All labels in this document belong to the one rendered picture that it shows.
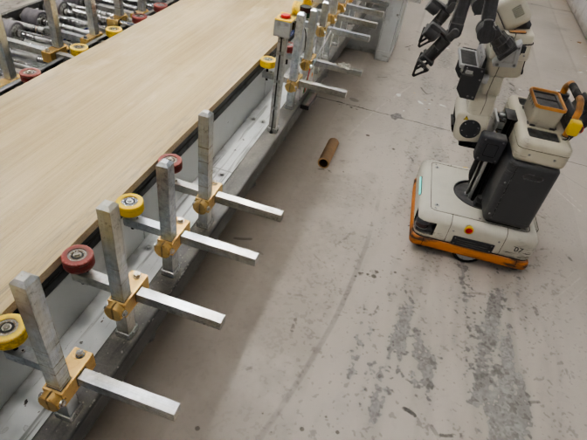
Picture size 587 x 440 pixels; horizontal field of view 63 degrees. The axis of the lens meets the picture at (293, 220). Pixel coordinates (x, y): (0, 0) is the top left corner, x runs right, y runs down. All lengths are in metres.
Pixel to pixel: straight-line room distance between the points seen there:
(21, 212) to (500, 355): 2.12
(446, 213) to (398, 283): 0.47
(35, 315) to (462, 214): 2.28
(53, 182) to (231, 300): 1.11
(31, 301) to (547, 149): 2.26
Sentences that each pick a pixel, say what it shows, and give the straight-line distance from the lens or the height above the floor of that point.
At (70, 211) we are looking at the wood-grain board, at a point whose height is 0.90.
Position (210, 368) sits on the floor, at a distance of 2.20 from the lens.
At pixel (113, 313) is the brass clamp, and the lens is 1.33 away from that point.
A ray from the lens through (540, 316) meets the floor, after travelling 2.91.
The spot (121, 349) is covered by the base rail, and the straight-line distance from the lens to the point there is 1.43.
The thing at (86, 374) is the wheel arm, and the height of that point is 0.82.
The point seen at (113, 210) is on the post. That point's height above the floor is 1.15.
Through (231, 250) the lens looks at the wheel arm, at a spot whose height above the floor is 0.84.
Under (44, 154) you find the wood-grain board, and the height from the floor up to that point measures 0.90.
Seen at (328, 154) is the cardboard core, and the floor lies 0.08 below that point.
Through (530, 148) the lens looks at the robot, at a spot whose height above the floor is 0.77.
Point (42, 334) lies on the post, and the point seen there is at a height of 1.04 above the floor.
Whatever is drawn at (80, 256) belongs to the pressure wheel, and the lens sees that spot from 1.39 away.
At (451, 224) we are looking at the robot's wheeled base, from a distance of 2.78.
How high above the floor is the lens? 1.86
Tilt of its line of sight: 40 degrees down
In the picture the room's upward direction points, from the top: 9 degrees clockwise
